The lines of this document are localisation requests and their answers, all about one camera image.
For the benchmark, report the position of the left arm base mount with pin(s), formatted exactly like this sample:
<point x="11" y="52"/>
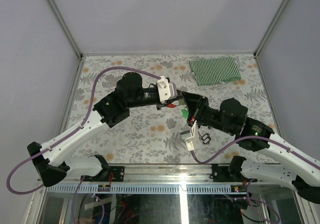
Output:
<point x="113" y="174"/>

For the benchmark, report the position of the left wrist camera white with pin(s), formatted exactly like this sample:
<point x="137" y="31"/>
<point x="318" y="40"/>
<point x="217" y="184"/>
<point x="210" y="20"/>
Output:
<point x="166" y="89"/>

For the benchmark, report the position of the green white striped cloth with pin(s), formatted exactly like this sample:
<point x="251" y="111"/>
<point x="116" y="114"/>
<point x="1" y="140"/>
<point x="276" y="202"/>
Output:
<point x="215" y="71"/>

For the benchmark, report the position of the black key tag lower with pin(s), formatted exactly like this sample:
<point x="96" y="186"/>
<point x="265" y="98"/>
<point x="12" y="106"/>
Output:
<point x="206" y="140"/>

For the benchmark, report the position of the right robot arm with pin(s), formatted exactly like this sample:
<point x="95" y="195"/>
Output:
<point x="297" y="170"/>

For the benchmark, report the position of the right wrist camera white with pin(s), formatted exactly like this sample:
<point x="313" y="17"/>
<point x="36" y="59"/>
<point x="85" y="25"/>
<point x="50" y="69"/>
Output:
<point x="190" y="137"/>

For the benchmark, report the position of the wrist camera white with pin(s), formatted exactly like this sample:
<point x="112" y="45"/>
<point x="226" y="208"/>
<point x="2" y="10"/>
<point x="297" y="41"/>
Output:
<point x="166" y="89"/>
<point x="190" y="137"/>

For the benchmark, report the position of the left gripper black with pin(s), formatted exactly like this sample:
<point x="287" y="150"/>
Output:
<point x="159" y="105"/>

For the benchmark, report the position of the white slotted cable duct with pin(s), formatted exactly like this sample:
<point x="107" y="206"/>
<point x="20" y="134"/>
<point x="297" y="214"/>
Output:
<point x="146" y="188"/>

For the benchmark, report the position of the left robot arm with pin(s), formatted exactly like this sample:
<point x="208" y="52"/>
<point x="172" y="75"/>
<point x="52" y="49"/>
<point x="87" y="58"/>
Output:
<point x="52" y="159"/>

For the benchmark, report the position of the aluminium front rail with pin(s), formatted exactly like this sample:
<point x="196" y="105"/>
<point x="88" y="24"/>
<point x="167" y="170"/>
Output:
<point x="156" y="173"/>

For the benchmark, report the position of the black key tag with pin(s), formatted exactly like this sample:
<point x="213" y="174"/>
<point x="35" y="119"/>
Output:
<point x="205" y="136"/>
<point x="206" y="140"/>

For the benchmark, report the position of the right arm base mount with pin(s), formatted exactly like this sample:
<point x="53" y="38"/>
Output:
<point x="222" y="172"/>

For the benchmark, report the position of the metal key holder red handle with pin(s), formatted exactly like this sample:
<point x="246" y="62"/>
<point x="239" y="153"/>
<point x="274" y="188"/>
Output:
<point x="176" y="102"/>

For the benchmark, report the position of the black key tag upper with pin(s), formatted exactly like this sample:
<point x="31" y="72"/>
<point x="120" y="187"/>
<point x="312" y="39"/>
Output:
<point x="205" y="136"/>

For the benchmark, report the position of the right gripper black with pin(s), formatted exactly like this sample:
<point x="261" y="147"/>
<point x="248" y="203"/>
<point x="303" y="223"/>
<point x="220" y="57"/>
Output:
<point x="192" y="100"/>

